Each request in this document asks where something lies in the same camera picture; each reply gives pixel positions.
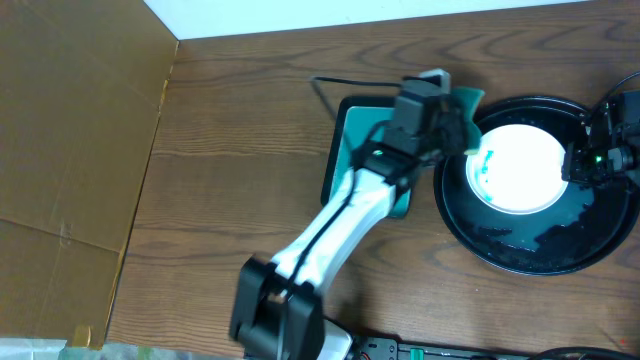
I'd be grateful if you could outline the green and yellow sponge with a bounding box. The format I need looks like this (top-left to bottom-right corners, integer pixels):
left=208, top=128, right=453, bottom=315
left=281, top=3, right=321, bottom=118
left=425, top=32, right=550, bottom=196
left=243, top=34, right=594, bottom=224
left=451, top=86, right=485, bottom=155

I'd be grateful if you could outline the white plate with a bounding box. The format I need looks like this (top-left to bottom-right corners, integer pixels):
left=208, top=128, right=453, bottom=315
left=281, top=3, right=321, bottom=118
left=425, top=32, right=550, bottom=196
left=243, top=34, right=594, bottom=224
left=465, top=124, right=568, bottom=215

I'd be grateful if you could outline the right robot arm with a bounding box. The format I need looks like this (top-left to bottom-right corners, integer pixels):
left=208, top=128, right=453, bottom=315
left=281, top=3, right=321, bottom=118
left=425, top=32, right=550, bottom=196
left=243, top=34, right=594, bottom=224
left=561, top=110, right=639, bottom=187

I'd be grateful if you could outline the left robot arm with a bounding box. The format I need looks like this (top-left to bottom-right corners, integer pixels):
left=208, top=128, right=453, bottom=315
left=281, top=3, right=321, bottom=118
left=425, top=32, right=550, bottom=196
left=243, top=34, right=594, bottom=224
left=229, top=73, right=484, bottom=359

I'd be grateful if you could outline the round black tray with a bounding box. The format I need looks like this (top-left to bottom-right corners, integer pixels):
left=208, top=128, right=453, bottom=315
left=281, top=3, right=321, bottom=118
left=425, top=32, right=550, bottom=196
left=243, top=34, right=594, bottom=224
left=434, top=96, right=639, bottom=276

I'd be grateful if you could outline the black rectangular sponge tray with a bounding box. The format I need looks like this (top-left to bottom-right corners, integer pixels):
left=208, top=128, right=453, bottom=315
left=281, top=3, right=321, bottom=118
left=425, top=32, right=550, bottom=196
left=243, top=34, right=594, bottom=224
left=320, top=94, right=414, bottom=220

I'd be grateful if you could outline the brown cardboard panel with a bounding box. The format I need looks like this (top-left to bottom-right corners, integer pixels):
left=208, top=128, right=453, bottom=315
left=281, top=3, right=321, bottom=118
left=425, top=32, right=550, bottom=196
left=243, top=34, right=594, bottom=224
left=1, top=0, right=178, bottom=349

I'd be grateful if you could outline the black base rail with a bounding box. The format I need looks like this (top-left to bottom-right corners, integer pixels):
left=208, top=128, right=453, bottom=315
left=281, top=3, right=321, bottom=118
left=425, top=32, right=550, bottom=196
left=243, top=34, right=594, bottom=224
left=349, top=335, right=640, bottom=360

